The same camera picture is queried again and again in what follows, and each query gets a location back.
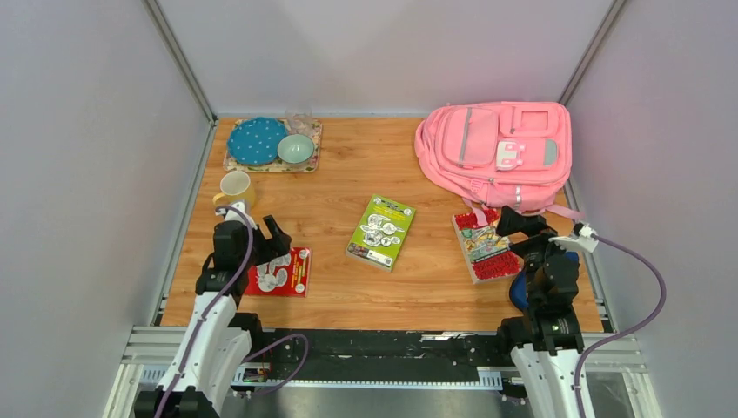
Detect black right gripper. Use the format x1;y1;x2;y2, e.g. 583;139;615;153
493;206;575;304

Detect red comic book white bubbles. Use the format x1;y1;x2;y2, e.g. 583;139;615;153
245;247;312;298

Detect pink backpack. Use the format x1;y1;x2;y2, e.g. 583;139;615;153
414;102;584;226

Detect green comic book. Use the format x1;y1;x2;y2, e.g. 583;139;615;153
346;194;416;272

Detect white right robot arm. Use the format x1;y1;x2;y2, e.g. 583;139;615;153
495;206;597;417

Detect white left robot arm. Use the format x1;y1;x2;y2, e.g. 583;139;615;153
133;206;292;417

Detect red colourful treehouse book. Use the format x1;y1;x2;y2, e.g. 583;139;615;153
451;208;521;284

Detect yellow mug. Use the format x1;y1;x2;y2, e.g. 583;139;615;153
212;171;256;212

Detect blue zip pencil case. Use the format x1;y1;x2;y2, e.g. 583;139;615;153
508;271;528;311

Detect floral tray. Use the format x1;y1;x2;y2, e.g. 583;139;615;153
224;118;323;172

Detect light green bowl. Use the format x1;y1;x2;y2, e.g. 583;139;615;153
277;134;315;165

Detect blue dotted plate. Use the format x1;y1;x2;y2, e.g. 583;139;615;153
226;117;288;166

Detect clear drinking glass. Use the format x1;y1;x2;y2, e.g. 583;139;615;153
285;106;313;136

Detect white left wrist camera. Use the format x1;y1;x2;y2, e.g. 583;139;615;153
215;201;257;229

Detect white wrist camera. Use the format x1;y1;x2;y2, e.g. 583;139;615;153
215;201;257;229
549;222;598;253

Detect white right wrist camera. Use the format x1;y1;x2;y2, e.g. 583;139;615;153
549;222;598;253

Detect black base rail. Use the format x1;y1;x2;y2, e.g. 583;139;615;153
234;328;527;401

